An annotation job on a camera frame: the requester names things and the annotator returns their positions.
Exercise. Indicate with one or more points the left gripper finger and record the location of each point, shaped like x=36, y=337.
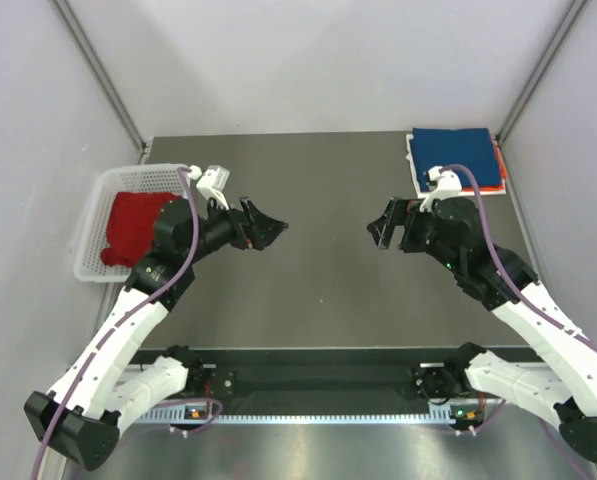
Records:
x=255, y=222
x=274, y=229

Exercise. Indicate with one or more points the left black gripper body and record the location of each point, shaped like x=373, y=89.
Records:
x=221, y=228

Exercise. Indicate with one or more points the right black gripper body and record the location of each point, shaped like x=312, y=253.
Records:
x=419, y=227

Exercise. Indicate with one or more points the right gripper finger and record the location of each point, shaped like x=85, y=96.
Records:
x=382, y=230
x=397, y=211

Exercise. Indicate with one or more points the red t-shirt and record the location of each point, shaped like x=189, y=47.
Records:
x=130, y=227

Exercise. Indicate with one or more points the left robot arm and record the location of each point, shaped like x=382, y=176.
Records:
x=84, y=414

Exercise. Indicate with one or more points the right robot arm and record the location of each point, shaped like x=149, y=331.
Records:
x=454, y=232

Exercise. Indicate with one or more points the folded white t-shirt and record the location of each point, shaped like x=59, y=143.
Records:
x=415, y=185

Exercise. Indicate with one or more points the white plastic basket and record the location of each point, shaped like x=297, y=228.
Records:
x=156, y=178

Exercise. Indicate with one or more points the folded blue t-shirt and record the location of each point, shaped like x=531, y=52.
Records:
x=453, y=155

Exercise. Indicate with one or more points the folded orange t-shirt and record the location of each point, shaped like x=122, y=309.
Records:
x=488, y=169

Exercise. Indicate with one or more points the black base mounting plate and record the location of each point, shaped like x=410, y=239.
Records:
x=320, y=369

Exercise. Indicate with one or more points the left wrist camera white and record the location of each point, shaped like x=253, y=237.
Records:
x=211, y=182

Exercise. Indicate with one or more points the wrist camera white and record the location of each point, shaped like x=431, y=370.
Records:
x=443, y=183
x=211, y=182

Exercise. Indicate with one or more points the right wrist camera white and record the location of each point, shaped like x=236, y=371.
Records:
x=443, y=183

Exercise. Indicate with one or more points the left aluminium frame post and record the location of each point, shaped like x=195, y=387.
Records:
x=75, y=30

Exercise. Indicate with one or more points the aluminium frame post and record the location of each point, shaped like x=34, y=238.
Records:
x=75, y=30
x=573, y=12

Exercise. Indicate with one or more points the right aluminium frame post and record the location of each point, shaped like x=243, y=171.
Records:
x=573, y=12

